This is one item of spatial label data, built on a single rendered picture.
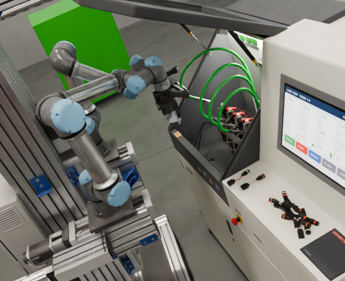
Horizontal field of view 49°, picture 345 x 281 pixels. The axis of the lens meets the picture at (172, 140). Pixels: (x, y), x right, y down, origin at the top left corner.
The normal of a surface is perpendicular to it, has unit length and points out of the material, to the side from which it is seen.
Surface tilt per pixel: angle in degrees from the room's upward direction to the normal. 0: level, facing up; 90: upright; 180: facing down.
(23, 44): 90
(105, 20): 90
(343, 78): 76
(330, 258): 0
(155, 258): 0
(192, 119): 90
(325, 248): 0
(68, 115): 82
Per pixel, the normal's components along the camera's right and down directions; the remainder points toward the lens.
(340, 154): -0.92, 0.26
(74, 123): 0.66, 0.10
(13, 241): 0.26, 0.48
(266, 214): -0.30, -0.78
